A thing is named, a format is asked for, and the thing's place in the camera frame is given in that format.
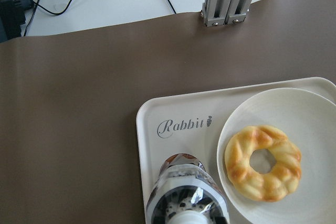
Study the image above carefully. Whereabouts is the cream serving tray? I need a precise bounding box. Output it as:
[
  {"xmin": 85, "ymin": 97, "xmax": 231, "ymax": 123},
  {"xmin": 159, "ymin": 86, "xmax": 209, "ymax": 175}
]
[{"xmin": 135, "ymin": 76, "xmax": 336, "ymax": 224}]

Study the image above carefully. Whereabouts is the braided ring bread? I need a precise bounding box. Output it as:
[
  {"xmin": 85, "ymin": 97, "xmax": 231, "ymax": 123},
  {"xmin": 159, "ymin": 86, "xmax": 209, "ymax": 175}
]
[{"xmin": 223, "ymin": 125, "xmax": 301, "ymax": 202}]

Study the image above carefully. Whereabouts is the white plate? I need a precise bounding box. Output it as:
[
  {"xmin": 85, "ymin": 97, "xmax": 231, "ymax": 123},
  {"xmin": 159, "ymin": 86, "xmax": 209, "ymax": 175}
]
[{"xmin": 217, "ymin": 88, "xmax": 335, "ymax": 223}]

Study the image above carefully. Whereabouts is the Suntory tea bottle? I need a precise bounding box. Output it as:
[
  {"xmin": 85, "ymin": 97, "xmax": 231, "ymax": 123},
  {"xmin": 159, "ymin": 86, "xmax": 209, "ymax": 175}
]
[{"xmin": 145, "ymin": 153, "xmax": 230, "ymax": 224}]

